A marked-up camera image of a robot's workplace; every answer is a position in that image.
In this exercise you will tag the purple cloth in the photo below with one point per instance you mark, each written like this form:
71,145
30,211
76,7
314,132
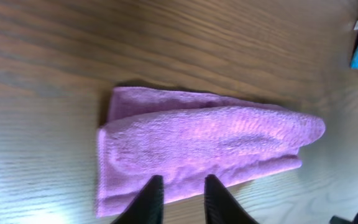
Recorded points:
185,136

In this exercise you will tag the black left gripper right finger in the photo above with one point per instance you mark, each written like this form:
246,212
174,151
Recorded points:
220,206

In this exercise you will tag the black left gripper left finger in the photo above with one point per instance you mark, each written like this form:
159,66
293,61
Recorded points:
147,207

